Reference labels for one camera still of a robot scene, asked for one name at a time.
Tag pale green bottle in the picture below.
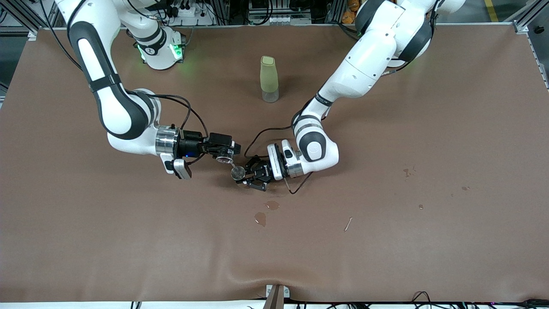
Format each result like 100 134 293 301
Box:
260 56 280 103

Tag aluminium frame profile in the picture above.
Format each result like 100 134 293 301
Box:
0 0 39 41
506 0 549 91

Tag brown table cover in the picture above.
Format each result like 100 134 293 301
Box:
0 24 549 303

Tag metal table clamp bracket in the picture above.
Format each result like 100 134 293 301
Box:
265 284 290 309

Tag white power strip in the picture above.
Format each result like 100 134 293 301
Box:
165 2 215 26

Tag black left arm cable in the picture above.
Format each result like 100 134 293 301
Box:
244 99 331 195

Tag orange snack packets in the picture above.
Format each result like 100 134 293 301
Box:
342 0 361 24

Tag black cable loop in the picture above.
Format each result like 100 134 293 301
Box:
412 291 434 309

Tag black electronics rack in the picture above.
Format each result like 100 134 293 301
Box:
214 0 344 25

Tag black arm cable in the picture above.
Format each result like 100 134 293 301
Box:
244 99 331 195
39 0 209 166

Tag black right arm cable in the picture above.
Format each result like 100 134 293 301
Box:
39 0 209 166

